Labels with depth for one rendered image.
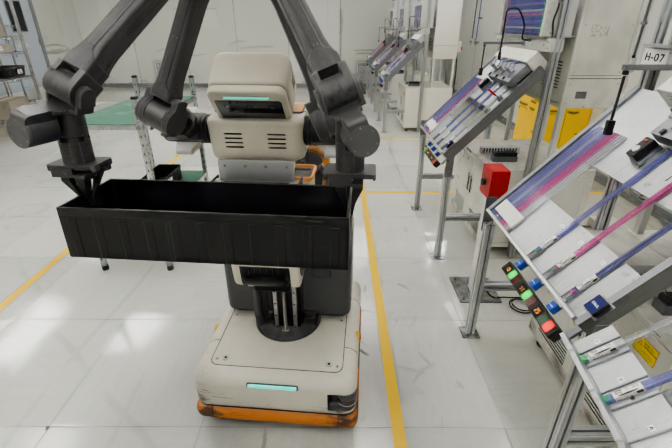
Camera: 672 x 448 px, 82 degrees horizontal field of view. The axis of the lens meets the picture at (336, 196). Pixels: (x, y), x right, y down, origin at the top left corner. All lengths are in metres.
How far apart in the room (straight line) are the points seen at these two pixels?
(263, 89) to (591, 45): 2.01
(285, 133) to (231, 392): 1.00
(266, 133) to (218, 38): 8.94
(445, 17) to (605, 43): 3.25
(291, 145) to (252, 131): 0.11
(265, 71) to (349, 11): 8.60
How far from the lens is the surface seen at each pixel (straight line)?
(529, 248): 1.52
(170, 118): 1.07
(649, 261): 1.93
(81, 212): 0.90
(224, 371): 1.63
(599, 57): 2.68
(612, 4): 2.67
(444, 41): 5.68
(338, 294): 1.67
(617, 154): 1.64
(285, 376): 1.57
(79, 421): 2.06
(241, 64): 1.08
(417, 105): 5.72
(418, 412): 1.84
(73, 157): 0.94
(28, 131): 0.88
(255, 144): 1.13
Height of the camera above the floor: 1.46
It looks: 24 degrees down
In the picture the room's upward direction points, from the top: straight up
